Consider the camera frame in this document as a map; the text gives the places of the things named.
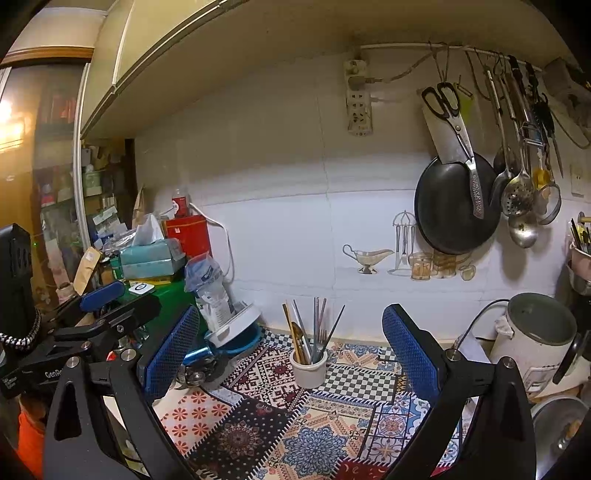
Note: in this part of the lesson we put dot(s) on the silver chopstick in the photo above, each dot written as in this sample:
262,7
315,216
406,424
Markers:
304,324
300,318

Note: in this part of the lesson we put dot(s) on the steel slotted spoon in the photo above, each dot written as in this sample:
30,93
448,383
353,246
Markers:
515,196

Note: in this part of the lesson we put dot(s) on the person's left forearm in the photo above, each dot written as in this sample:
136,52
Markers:
27,434

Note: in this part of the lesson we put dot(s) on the brown paper bag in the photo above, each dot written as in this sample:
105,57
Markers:
87,272

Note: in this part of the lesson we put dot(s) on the kitchenware wall sticker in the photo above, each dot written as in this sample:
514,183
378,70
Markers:
406,251

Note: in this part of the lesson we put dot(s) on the white power strip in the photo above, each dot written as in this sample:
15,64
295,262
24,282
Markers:
358,104

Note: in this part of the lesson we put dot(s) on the red tin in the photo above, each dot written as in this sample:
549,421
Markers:
189,235

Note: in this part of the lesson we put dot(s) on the white cutting board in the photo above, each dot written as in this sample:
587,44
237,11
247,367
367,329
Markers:
445,141

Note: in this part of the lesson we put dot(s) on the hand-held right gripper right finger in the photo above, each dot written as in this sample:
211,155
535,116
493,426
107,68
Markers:
411,350

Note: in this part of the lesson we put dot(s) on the white rice cooker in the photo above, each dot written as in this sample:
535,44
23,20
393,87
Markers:
535,341

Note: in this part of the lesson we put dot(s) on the pink utensil basket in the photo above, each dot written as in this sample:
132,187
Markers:
579,270

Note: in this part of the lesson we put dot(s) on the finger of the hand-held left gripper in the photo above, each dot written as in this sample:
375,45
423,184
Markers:
101,295
115,318

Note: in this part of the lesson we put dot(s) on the green box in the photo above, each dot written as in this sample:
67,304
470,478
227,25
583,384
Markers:
159,297

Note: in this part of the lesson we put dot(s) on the steel peeler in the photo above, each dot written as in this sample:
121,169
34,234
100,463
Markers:
531,134

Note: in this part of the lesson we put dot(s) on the white wall socket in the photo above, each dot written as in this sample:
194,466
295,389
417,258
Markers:
577,177

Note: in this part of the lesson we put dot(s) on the cluttered shelf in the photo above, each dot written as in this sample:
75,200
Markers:
92,198

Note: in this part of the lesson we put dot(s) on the dark grey chopstick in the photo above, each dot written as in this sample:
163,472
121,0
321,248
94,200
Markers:
330,331
336,323

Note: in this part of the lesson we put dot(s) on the blue-white plastic bag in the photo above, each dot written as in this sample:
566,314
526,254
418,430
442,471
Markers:
210,290

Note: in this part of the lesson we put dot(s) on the blue can opener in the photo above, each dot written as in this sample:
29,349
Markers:
198,362

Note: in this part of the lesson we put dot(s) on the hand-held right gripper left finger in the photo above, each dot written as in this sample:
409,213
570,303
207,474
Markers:
171,350

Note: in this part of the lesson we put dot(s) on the small white device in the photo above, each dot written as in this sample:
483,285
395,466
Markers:
141,288

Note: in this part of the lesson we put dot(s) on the gold spoon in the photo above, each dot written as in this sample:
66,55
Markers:
297,333

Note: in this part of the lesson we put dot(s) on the blue bowl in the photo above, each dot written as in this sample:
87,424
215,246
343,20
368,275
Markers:
247,345

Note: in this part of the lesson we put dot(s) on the mesh strainer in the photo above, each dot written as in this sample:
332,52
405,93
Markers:
549,201

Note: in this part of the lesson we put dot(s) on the white bowl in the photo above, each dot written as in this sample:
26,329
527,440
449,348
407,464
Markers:
235,325

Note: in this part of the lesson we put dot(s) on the red-label plastic bottle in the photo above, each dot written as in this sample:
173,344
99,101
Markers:
180,201

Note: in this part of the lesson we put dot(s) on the steel pot lid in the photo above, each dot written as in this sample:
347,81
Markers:
558,434

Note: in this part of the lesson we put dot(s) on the teal tissue box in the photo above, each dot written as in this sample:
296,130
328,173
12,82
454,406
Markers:
147,258

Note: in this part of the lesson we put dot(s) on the black frying pan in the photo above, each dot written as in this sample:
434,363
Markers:
455,207

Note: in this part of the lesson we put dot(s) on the steel ladle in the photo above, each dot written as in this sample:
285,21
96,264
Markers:
524,230

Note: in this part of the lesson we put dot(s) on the cream wall cabinet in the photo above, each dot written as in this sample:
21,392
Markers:
231,60

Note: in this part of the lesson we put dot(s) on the white ceramic cup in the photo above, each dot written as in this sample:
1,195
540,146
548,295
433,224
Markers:
308,371

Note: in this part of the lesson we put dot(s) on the patchwork patterned mat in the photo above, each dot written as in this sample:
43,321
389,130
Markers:
277,429

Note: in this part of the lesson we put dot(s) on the white hanging rail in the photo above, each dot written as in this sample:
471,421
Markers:
461,48

